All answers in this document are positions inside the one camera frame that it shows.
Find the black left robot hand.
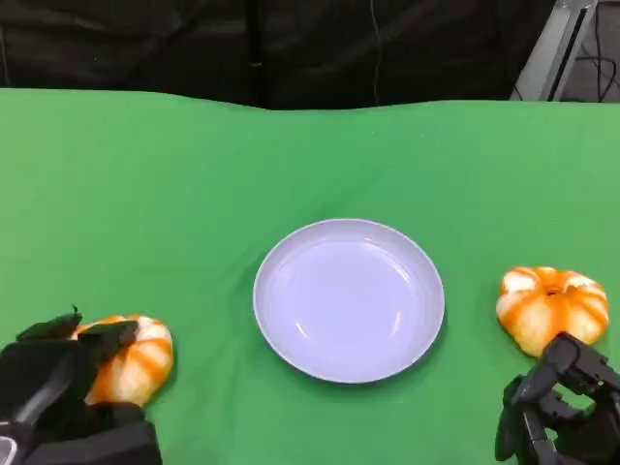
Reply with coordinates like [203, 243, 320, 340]
[0, 304, 164, 465]

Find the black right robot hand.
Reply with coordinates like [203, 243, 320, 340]
[494, 330, 620, 465]

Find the orange and white bread roll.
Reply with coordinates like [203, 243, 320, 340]
[495, 265, 610, 360]
[70, 315, 174, 408]

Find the green table cloth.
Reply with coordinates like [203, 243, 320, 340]
[0, 86, 620, 465]

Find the lilac plate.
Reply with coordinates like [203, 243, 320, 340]
[253, 218, 446, 385]

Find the black curtain backdrop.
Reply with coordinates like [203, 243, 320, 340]
[0, 0, 558, 111]

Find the black floor cable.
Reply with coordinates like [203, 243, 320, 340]
[575, 28, 620, 102]

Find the grey metal frame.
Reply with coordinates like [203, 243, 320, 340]
[509, 0, 620, 102]

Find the thin hanging cable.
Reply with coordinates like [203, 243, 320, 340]
[368, 0, 384, 107]

